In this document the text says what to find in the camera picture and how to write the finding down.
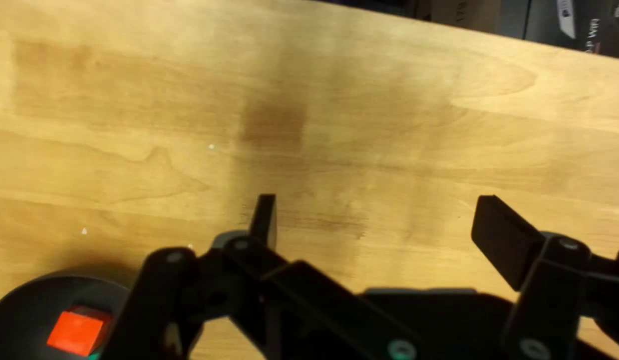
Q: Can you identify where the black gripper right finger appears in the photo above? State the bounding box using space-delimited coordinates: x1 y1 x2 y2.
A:
469 193 619 360

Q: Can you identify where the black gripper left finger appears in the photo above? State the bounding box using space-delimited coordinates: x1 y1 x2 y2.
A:
96 191 418 360

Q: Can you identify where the small orange block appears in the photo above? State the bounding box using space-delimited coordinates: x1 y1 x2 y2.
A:
44 305 112 357

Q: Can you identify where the black bowl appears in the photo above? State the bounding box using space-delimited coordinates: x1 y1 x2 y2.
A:
0 267 154 360

